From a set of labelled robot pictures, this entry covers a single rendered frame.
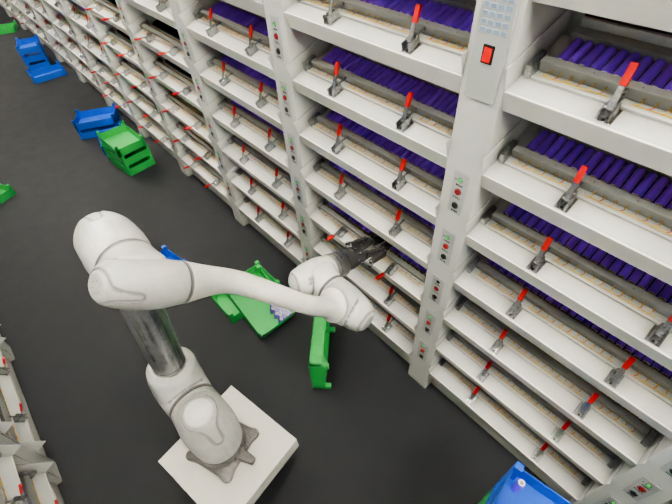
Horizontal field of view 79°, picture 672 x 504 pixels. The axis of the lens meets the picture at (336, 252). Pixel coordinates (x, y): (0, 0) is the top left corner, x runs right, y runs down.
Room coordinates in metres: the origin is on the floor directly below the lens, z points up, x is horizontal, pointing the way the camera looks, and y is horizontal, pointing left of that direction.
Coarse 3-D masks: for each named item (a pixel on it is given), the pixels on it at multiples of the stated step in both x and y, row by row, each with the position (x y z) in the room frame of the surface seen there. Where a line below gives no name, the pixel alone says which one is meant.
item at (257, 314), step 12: (264, 276) 1.32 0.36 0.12; (240, 300) 1.21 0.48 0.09; (252, 300) 1.21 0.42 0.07; (240, 312) 1.14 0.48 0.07; (252, 312) 1.15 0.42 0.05; (264, 312) 1.16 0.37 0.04; (252, 324) 1.07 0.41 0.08; (264, 324) 1.10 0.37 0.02; (276, 324) 1.10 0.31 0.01; (264, 336) 1.04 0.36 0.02
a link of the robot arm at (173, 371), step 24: (96, 216) 0.72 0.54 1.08; (120, 216) 0.74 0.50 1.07; (96, 240) 0.64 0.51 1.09; (120, 240) 0.63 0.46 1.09; (144, 240) 0.66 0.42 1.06; (144, 312) 0.62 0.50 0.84; (144, 336) 0.61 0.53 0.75; (168, 336) 0.64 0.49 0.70; (168, 360) 0.61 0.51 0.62; (192, 360) 0.65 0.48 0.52; (168, 384) 0.57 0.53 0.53; (192, 384) 0.59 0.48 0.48; (168, 408) 0.53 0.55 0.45
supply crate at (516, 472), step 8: (520, 464) 0.28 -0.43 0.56; (512, 472) 0.27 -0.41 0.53; (520, 472) 0.27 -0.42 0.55; (504, 480) 0.26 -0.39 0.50; (512, 480) 0.27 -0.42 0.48; (528, 480) 0.26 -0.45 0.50; (536, 480) 0.25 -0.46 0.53; (504, 488) 0.24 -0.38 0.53; (528, 488) 0.25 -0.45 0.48; (536, 488) 0.24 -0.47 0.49; (544, 488) 0.24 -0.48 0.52; (496, 496) 0.23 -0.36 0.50; (504, 496) 0.23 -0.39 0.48; (512, 496) 0.23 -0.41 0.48; (520, 496) 0.23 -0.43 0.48; (528, 496) 0.23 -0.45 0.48; (536, 496) 0.23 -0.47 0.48; (544, 496) 0.23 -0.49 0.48; (552, 496) 0.22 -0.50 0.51; (560, 496) 0.21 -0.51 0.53
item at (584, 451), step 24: (456, 336) 0.76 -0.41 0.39; (456, 360) 0.68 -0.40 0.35; (480, 360) 0.67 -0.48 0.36; (480, 384) 0.59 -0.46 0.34; (504, 384) 0.58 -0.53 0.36; (528, 408) 0.50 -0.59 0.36; (552, 408) 0.48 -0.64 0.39; (552, 432) 0.42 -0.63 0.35; (576, 432) 0.41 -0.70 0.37; (576, 456) 0.35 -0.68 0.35; (600, 456) 0.34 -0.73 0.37; (600, 480) 0.28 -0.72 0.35
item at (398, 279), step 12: (312, 204) 1.29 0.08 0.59; (324, 204) 1.31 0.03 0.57; (312, 216) 1.28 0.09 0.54; (324, 216) 1.26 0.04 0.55; (324, 228) 1.21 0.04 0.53; (336, 228) 1.19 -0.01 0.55; (336, 240) 1.17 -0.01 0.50; (348, 240) 1.12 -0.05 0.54; (384, 264) 0.98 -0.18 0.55; (384, 276) 0.96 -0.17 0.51; (396, 276) 0.92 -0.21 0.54; (408, 276) 0.91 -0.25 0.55; (408, 288) 0.87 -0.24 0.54; (420, 288) 0.86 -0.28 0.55; (420, 300) 0.82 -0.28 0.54
